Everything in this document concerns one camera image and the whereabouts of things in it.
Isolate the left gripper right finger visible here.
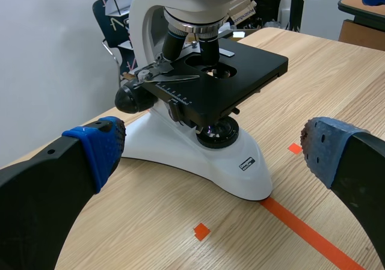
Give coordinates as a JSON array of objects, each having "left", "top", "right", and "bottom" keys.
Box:
[{"left": 300, "top": 116, "right": 385, "bottom": 270}]

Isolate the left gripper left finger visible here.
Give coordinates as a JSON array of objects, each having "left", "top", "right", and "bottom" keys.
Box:
[{"left": 0, "top": 116, "right": 127, "bottom": 270}]

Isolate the desk with brown top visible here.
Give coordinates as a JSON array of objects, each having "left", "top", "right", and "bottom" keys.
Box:
[{"left": 337, "top": 0, "right": 385, "bottom": 52}]

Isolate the white cabinet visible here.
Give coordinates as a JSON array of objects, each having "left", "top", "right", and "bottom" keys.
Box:
[{"left": 289, "top": 0, "right": 371, "bottom": 40}]

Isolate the white and black microscope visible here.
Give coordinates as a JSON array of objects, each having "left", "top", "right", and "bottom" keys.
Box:
[{"left": 114, "top": 0, "right": 289, "bottom": 202}]

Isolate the brown cardboard box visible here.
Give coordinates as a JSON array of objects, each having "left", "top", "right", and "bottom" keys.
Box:
[{"left": 227, "top": 0, "right": 258, "bottom": 27}]

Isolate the dark blue chair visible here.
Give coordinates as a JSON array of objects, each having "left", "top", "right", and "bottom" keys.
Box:
[{"left": 92, "top": 0, "right": 142, "bottom": 81}]

